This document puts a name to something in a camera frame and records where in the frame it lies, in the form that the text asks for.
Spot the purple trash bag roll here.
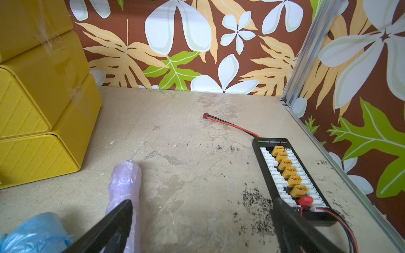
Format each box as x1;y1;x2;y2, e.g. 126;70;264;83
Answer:
105;160;141;253

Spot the black parallel charging board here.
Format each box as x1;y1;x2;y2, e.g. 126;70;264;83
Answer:
252;137;337;226

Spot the aluminium frame post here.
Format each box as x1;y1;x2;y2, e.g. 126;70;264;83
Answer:
281;1;344;106

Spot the red black cable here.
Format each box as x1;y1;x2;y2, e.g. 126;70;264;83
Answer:
202;113;261;139

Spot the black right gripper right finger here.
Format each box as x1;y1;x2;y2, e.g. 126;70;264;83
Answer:
273;198;342;253

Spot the blue trash bag roll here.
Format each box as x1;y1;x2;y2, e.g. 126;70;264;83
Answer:
1;213;76;253

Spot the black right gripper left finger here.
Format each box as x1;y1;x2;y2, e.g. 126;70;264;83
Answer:
64;199;133;253

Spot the yellow plastic drawer cabinet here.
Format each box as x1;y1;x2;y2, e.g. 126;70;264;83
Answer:
1;1;102;189

